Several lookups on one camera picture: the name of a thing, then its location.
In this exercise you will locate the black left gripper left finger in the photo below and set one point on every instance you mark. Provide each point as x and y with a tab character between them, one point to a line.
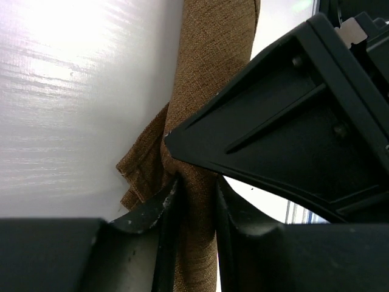
89	254

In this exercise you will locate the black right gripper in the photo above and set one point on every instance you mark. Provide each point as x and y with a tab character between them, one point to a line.
347	127

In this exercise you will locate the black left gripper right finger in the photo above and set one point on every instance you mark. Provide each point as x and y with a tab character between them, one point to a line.
258	253

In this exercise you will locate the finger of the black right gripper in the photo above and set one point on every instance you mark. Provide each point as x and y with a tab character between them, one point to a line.
255	130

